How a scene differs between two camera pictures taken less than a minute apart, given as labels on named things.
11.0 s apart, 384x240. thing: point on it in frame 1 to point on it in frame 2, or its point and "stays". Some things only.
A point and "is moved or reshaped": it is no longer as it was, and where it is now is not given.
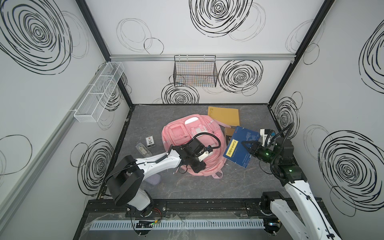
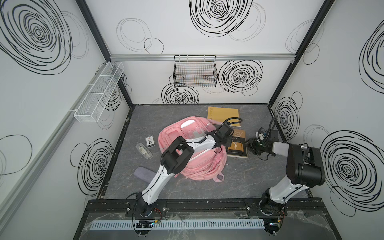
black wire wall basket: (195, 71) stays
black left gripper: (196, 163) to (226, 135)
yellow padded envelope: (230, 116) stays
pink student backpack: (180, 129) is moved or reshaped
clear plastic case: (145, 151) stays
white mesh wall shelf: (89, 110) stays
